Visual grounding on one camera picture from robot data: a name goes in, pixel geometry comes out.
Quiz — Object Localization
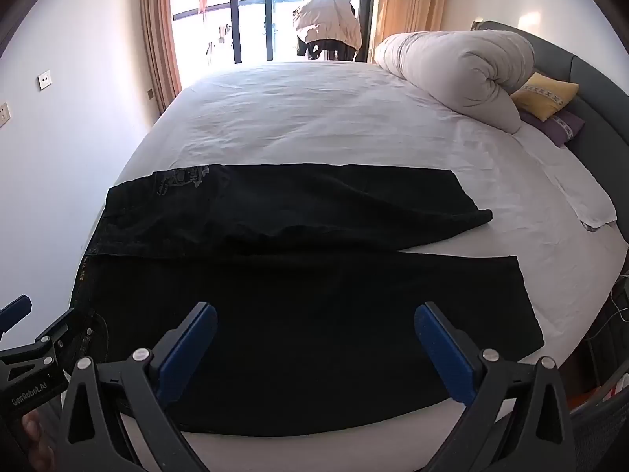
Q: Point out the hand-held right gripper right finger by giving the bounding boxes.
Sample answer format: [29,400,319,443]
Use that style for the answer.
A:
[414,301,576,472]

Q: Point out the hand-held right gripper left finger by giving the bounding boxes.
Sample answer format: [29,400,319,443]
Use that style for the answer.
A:
[58,301,218,472]

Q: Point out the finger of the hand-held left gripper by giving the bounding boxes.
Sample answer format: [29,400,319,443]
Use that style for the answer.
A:
[0,306,95,385]
[0,295,33,336]

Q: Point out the black pants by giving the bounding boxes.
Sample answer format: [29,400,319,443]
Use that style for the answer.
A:
[70,163,545,437]

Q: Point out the person's left hand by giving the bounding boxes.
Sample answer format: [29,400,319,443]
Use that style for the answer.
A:
[22,410,57,472]

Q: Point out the grey mesh chair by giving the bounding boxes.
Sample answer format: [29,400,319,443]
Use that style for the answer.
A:
[572,378,629,472]

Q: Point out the purple patterned pillow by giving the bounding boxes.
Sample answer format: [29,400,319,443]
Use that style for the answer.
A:
[520,108,585,148]

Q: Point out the white bed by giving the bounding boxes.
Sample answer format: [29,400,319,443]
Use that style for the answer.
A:
[88,61,629,458]

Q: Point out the yellow patterned pillow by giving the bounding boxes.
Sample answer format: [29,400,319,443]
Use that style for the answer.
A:
[510,73,579,122]

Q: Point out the grey upholstered headboard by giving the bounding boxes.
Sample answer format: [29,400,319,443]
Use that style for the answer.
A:
[472,20,629,237]

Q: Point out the rolled white duvet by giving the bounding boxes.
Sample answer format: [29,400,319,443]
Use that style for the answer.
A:
[374,29,535,133]

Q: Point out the dark chair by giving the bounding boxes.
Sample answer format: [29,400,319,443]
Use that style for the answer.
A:
[296,39,357,62]

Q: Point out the glass balcony door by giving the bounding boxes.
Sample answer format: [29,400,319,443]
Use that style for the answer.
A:
[169,0,379,92]

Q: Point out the white cable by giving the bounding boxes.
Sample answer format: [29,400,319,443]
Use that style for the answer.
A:
[608,275,629,323]

